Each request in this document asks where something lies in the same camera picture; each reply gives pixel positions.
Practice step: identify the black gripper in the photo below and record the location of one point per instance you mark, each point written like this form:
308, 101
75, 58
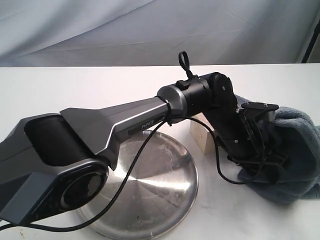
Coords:
263, 160

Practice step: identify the light wooden block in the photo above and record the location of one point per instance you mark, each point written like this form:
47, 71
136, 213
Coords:
202, 137

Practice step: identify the grey-blue fluffy towel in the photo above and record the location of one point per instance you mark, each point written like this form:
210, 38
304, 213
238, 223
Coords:
293, 134

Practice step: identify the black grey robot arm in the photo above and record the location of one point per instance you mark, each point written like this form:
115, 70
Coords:
57, 162

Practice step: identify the round stainless steel plate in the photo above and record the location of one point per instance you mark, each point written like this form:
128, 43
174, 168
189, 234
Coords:
161, 185

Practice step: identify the black stand pole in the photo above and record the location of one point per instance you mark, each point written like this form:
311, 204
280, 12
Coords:
311, 51

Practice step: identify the grey fabric backdrop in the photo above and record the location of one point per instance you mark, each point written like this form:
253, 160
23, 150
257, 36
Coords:
87, 33

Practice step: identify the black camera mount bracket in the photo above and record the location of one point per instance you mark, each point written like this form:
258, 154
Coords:
259, 111

